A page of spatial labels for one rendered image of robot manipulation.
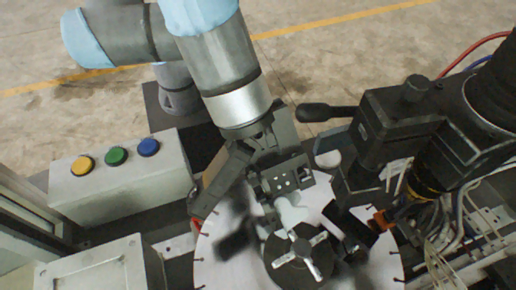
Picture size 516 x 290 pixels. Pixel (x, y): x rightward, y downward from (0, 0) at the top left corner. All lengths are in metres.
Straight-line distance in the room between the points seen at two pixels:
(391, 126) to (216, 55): 0.17
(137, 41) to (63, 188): 0.40
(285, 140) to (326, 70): 1.93
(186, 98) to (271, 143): 0.57
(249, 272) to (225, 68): 0.32
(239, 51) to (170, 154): 0.40
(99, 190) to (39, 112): 1.78
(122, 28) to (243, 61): 0.17
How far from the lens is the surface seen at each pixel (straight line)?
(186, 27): 0.29
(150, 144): 0.67
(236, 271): 0.48
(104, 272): 0.59
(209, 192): 0.35
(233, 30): 0.29
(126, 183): 0.65
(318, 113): 0.27
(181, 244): 0.70
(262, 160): 0.36
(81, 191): 0.68
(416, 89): 0.24
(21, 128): 2.37
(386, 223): 0.52
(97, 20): 0.41
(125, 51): 0.40
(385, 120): 0.24
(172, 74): 0.82
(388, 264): 0.52
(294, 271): 0.47
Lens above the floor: 1.42
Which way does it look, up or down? 55 degrees down
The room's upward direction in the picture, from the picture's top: straight up
